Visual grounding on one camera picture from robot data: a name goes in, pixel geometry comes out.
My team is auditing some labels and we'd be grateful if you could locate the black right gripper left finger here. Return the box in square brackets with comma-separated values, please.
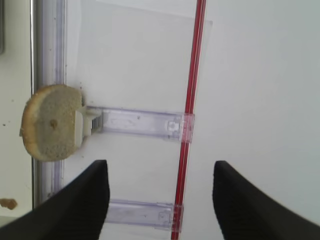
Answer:
[0, 160, 110, 240]

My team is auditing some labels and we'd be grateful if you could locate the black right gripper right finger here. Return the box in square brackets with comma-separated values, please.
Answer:
[212, 160, 320, 240]

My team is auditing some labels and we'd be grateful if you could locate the food scrap on tray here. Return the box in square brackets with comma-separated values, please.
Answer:
[0, 198, 18, 210]

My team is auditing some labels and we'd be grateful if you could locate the metal serving tray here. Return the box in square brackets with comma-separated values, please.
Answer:
[0, 0, 33, 228]

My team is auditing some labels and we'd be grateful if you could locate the right lower clear holder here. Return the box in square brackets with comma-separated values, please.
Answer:
[105, 199, 184, 233]

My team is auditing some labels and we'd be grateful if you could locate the clear holder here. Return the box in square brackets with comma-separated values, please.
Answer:
[86, 106, 195, 143]
[105, 199, 184, 233]

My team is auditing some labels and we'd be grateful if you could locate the white pusher block bun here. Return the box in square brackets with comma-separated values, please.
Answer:
[74, 105, 103, 148]

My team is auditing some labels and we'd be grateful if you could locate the right upper clear holder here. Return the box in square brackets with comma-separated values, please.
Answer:
[86, 106, 195, 143]

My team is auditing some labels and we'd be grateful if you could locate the right red strip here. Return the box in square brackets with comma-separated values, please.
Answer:
[170, 0, 206, 240]

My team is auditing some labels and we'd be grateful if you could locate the right long clear rail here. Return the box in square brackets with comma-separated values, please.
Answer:
[30, 0, 67, 208]

